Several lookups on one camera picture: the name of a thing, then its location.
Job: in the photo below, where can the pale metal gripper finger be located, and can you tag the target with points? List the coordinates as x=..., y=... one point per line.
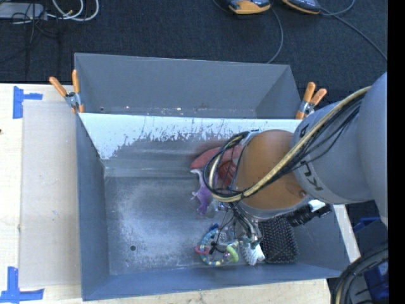
x=233, y=242
x=228, y=233

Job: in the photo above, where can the white brush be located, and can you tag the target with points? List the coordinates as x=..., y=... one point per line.
x=254, y=255

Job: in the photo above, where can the pale cardboard board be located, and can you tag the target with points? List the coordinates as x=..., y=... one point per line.
x=47, y=185

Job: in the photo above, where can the orange-red ribbed toy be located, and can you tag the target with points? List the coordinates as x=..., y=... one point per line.
x=226, y=173

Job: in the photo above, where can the pink-red long toy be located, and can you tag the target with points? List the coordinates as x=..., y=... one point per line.
x=202, y=160

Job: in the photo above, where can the grey metal bin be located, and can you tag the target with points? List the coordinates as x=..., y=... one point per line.
x=158, y=220

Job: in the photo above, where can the black cylinder on white bracket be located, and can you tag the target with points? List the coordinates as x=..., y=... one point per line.
x=303, y=215

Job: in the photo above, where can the purple toy animal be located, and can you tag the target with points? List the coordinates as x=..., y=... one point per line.
x=204, y=196

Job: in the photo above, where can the black hairbrush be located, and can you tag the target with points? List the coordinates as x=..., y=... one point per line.
x=280, y=242

